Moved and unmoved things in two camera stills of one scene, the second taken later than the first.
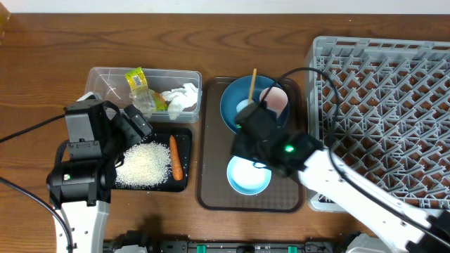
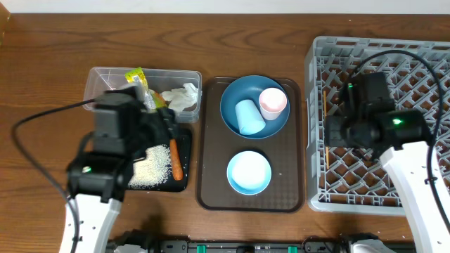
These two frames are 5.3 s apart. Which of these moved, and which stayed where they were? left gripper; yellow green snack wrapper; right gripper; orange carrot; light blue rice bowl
Moved: left gripper; right gripper
Stayed: yellow green snack wrapper; orange carrot; light blue rice bowl
